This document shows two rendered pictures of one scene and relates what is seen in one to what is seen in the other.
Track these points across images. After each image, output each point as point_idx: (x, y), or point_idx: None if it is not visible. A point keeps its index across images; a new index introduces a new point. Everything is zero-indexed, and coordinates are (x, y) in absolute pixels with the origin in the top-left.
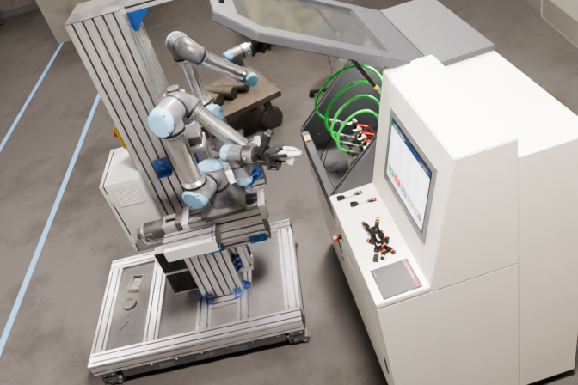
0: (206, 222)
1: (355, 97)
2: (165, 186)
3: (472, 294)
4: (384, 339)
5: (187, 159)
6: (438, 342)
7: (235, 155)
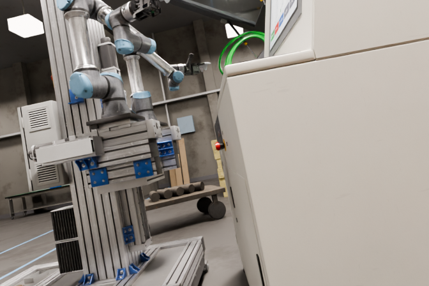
0: (90, 128)
1: (249, 35)
2: (75, 118)
3: (389, 84)
4: (244, 156)
5: (82, 39)
6: (345, 193)
7: (116, 9)
